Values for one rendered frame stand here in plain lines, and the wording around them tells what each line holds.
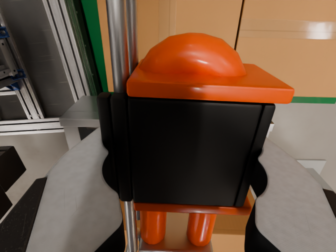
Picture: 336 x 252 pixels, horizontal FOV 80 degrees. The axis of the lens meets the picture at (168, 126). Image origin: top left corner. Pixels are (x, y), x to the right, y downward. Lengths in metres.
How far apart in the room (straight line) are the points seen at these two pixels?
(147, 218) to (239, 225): 0.32
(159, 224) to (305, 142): 1.58
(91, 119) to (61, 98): 0.51
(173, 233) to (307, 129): 1.51
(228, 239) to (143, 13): 0.59
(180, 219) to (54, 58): 1.02
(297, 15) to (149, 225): 0.67
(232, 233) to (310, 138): 1.33
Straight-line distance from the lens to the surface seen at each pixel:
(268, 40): 0.71
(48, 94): 1.21
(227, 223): 0.47
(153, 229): 0.18
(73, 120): 0.72
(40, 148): 1.74
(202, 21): 0.65
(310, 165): 1.85
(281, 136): 1.60
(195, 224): 0.18
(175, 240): 0.20
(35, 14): 1.13
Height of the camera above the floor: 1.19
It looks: 61 degrees down
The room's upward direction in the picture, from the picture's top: 179 degrees counter-clockwise
